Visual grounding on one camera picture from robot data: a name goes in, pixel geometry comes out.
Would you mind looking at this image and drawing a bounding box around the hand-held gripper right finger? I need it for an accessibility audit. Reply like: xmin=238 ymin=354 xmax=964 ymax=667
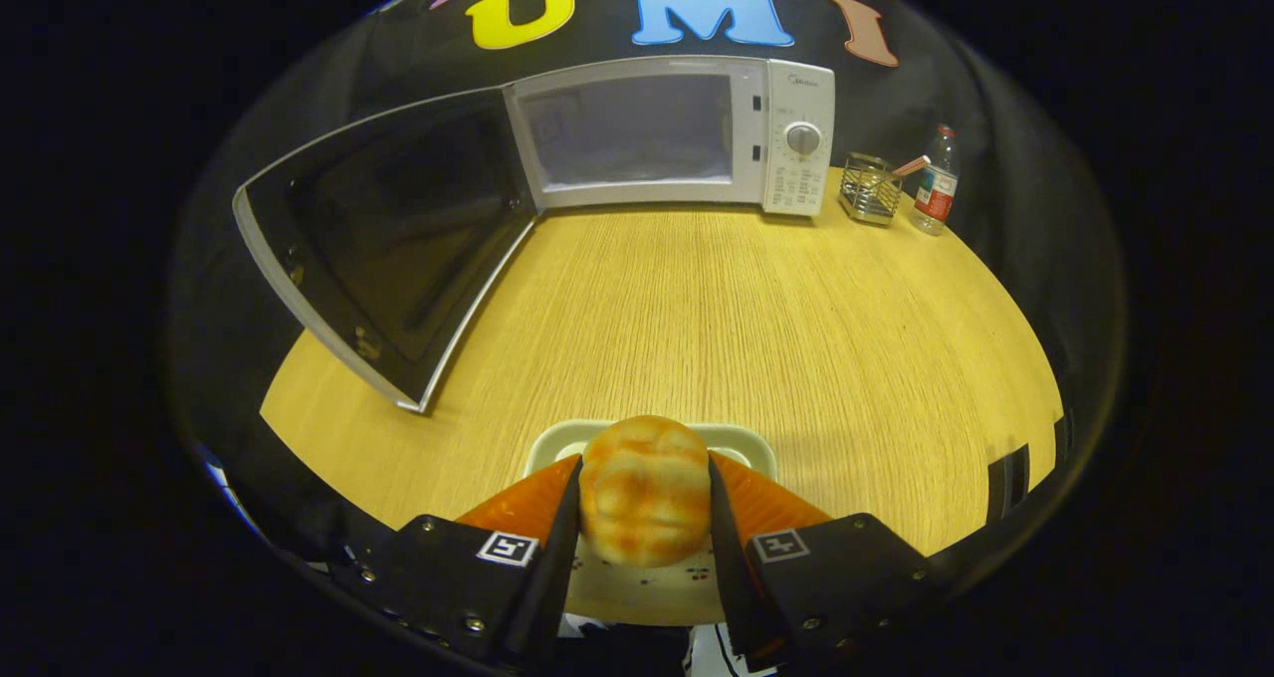
xmin=705 ymin=451 xmax=937 ymax=670

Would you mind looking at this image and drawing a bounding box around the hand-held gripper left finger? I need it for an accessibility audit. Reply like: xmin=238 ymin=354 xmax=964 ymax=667
xmin=328 ymin=453 xmax=584 ymax=673

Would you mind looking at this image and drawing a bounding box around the golden bread roll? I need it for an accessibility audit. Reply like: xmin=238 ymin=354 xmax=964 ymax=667
xmin=578 ymin=415 xmax=714 ymax=569

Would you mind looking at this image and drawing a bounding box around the white microwave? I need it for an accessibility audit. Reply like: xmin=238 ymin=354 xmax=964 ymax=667
xmin=232 ymin=55 xmax=837 ymax=414

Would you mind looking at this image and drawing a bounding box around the cream rectangular plate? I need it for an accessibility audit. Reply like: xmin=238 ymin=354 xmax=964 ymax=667
xmin=524 ymin=419 xmax=779 ymax=626

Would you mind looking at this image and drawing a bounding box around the clear plastic water bottle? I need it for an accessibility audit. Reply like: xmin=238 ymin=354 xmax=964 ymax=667
xmin=913 ymin=124 xmax=959 ymax=236

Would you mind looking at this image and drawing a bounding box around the metal wire basket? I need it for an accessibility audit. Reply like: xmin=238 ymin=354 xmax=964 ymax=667
xmin=838 ymin=152 xmax=905 ymax=225

